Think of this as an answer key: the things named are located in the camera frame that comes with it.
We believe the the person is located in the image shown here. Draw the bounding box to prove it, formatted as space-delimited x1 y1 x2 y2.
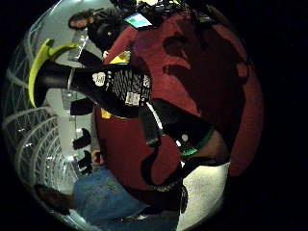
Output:
34 165 181 231

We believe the tablet with bright screen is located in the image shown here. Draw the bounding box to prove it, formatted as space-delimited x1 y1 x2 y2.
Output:
124 12 153 31

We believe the black cable loop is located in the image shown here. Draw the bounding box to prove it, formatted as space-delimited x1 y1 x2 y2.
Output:
140 150 191 214

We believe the black camera equipment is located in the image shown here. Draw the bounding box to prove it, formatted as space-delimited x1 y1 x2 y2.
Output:
110 0 196 21

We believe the white lattice window frame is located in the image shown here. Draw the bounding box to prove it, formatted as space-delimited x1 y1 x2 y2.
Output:
2 18 81 200

